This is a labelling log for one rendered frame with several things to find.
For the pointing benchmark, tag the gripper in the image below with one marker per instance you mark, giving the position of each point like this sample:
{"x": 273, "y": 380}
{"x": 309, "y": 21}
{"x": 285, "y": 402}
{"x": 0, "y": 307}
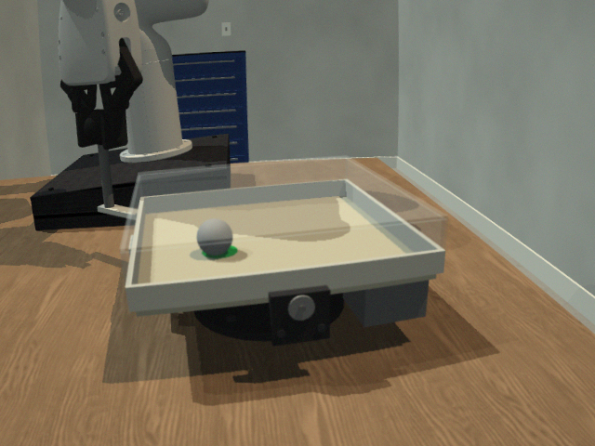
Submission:
{"x": 94, "y": 36}

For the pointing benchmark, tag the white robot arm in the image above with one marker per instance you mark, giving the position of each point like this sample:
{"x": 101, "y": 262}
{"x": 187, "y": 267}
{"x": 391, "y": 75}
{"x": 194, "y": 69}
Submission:
{"x": 152, "y": 119}

